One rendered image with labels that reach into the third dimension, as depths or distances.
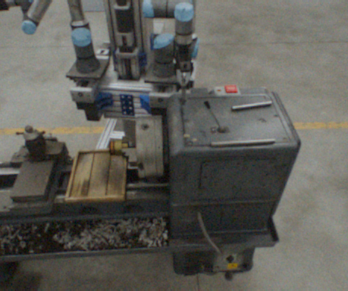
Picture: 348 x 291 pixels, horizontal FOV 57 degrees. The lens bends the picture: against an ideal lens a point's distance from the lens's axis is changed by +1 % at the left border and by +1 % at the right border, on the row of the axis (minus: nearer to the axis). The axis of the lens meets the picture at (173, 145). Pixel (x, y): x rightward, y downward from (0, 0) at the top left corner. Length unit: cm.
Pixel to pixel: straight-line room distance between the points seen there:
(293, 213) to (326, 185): 47
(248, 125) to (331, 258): 149
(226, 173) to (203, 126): 25
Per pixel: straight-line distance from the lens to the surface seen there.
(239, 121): 153
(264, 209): 181
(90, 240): 194
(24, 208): 175
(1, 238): 215
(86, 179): 180
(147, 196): 169
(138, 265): 246
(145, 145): 148
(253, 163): 150
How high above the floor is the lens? 222
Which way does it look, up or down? 44 degrees down
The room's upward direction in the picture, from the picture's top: straight up
